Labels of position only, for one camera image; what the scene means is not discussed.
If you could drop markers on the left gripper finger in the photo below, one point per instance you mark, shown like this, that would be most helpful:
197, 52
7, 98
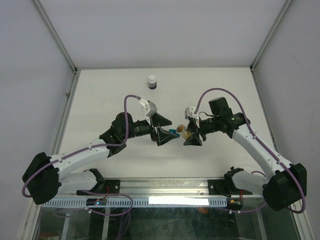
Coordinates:
160, 121
165, 136

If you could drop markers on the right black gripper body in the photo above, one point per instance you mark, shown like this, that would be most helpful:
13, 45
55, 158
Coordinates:
205, 128

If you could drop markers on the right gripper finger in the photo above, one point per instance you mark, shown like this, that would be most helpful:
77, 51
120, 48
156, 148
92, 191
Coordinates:
193, 140
191, 127

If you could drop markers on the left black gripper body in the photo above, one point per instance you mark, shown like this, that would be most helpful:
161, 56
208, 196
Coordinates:
152, 131

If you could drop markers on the teal pill box compartments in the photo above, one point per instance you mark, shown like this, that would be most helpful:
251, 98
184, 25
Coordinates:
173, 131

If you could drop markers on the amber pill bottle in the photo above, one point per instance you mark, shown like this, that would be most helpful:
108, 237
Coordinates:
186, 135

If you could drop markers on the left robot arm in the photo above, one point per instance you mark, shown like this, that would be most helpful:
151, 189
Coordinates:
48, 176

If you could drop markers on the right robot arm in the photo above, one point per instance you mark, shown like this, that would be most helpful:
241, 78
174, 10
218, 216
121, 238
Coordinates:
283, 182

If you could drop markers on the white cap dark bottle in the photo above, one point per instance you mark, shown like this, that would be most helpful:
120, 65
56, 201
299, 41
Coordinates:
152, 82

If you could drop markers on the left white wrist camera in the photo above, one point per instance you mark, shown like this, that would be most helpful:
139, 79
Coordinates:
148, 109

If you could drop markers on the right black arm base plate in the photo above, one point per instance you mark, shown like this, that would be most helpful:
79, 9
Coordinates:
225, 188

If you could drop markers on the aluminium front rail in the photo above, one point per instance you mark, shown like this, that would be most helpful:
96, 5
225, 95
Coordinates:
147, 187

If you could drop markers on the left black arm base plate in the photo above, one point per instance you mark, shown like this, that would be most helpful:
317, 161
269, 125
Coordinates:
109, 186

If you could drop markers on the right aluminium frame post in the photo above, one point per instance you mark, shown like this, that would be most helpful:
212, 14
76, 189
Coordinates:
271, 33

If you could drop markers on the aluminium frame post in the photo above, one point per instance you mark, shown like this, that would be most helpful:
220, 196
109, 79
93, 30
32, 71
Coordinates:
271, 33
54, 34

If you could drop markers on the grey slotted cable duct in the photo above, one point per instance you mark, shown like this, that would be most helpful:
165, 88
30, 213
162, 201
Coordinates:
136, 202

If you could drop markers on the left aluminium frame post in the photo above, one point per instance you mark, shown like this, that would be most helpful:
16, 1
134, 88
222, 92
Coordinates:
54, 34

